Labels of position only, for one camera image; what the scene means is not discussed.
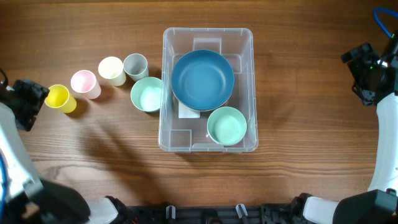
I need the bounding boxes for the yellow plastic cup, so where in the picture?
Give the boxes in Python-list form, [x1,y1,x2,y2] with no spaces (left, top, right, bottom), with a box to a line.
[45,84,77,113]

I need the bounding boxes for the mint green bowl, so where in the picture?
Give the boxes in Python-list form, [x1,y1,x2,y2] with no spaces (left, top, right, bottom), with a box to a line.
[131,77,164,113]
[207,106,248,146]

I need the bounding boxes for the dark blue plate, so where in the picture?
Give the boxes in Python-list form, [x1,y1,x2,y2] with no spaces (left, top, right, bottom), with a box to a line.
[173,83,234,111]
[170,49,235,111]

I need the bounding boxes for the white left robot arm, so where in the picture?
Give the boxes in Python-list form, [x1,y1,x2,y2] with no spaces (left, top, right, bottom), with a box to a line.
[1,80,118,223]

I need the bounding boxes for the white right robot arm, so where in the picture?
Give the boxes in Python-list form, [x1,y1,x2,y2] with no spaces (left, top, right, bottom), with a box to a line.
[284,32,397,223]

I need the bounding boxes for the pink plastic cup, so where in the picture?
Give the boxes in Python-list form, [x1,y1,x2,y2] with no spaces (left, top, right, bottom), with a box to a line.
[71,70,101,100]

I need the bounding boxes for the cream plastic cup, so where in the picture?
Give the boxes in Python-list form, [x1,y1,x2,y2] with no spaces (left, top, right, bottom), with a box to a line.
[98,56,126,86]

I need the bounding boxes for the grey plastic cup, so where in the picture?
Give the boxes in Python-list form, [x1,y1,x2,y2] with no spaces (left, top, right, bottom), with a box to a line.
[123,54,149,82]

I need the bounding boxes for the white paper label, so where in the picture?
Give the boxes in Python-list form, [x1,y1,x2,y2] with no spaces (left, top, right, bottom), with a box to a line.
[178,102,200,119]

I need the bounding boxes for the dark blue plate in bin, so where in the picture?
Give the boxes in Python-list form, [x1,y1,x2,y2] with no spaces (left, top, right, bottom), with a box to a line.
[170,49,235,111]

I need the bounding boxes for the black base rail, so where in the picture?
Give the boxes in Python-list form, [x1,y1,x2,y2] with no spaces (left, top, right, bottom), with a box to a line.
[129,204,306,224]

